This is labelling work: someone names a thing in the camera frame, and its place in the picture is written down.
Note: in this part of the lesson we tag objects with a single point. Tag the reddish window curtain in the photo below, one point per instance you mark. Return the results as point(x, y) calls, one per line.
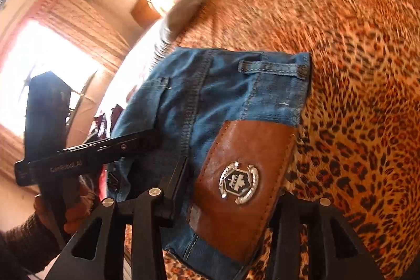
point(83, 26)

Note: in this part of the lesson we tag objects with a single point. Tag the blue denim jeans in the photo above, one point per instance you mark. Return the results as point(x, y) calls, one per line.
point(233, 116)

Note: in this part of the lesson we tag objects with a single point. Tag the dark knit sleeve forearm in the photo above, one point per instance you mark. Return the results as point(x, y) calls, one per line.
point(27, 248)

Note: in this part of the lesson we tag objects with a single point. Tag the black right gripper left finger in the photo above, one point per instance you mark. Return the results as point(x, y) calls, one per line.
point(97, 250)

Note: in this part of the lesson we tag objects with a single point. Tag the leopard print bedspread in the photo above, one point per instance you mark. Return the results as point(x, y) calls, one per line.
point(357, 143)

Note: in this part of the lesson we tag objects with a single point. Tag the left hand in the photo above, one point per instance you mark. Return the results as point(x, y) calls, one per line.
point(74, 216)

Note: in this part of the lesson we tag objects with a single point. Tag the grey side pillow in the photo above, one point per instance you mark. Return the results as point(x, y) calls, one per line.
point(176, 20)

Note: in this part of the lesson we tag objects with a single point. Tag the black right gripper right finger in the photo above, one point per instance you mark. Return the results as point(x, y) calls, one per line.
point(334, 248)

